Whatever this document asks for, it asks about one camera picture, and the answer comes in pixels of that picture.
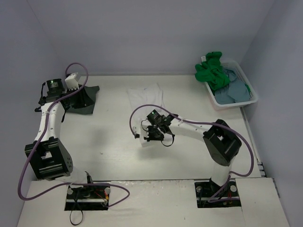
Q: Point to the white t-shirt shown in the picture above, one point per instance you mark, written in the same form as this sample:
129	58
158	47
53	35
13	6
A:
143	100

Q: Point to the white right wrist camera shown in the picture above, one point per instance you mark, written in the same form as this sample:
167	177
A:
137	129

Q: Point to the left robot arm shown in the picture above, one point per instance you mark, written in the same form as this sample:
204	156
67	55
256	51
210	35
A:
49	158

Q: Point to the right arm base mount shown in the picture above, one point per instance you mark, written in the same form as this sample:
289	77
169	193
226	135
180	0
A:
207	195

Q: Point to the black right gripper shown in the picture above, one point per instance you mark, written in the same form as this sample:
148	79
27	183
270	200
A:
154	134

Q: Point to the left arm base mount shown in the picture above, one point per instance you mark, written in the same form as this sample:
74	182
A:
87	198

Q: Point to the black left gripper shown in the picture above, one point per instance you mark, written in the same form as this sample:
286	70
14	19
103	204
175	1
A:
77	97

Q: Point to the white plastic laundry basket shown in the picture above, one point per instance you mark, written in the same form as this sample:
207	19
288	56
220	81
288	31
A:
233	65

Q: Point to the dark grey t-shirt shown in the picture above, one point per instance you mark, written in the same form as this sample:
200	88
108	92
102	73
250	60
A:
82	102

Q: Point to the green t-shirt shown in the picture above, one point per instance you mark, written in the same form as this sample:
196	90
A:
210	71

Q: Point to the light blue t-shirt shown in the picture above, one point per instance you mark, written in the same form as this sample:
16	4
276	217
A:
235	92

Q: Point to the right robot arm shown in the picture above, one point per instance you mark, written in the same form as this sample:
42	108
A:
222	144

